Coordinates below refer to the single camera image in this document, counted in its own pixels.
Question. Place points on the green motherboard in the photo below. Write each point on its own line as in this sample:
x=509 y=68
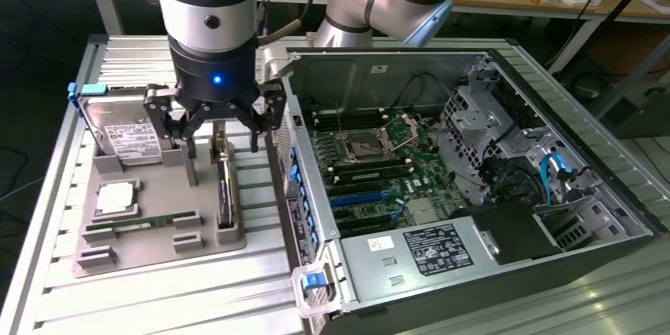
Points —
x=423 y=170

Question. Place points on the metal socket cover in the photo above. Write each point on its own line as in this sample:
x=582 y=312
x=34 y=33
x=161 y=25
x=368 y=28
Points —
x=403 y=127

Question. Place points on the silver hard disk blue frame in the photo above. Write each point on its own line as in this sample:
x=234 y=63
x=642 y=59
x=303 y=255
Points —
x=130 y=135

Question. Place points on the silver CPU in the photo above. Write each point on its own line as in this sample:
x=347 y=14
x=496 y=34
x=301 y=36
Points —
x=114 y=197

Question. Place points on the CPU socket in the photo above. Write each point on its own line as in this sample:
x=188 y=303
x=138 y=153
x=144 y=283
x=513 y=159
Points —
x=365 y=146

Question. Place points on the black equipment box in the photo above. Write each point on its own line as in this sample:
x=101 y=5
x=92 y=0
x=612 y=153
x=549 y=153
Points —
x=638 y=115

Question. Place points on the black open PC case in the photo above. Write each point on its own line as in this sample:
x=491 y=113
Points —
x=471 y=303

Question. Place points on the gray parts rack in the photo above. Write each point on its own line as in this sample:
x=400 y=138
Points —
x=156 y=241

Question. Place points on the blue expansion slot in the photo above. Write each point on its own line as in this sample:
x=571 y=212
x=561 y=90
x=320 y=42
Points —
x=360 y=197

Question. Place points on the green RAM stick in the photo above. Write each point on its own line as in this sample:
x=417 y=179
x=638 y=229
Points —
x=141 y=222

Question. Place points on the silver chipset heatsink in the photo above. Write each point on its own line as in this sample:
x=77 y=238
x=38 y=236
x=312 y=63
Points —
x=423 y=210

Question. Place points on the thin locking lever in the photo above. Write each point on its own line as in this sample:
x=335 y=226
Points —
x=341 y=125

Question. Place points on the graphics card with metal bracket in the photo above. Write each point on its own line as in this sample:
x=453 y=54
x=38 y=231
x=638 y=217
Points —
x=224 y=194

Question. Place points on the blue case latch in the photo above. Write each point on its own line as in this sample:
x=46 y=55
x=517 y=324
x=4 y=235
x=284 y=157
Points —
x=312 y=281

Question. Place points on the gray power supply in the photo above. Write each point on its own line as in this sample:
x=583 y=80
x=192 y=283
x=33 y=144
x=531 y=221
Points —
x=376 y=272

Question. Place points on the black expansion slot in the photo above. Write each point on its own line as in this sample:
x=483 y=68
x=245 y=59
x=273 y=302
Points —
x=360 y=215
x=371 y=226

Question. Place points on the black slanted pole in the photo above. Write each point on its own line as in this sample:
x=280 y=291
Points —
x=624 y=7

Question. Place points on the metal disk bay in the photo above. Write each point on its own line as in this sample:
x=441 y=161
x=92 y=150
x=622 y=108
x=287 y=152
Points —
x=471 y=146

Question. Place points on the black plastic shroud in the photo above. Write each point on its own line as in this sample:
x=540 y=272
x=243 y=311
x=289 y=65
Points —
x=507 y=233

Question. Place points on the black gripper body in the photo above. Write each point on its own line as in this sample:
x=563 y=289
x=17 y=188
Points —
x=218 y=76

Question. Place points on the black RAM stick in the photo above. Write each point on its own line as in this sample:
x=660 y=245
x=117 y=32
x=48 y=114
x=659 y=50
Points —
x=371 y=172

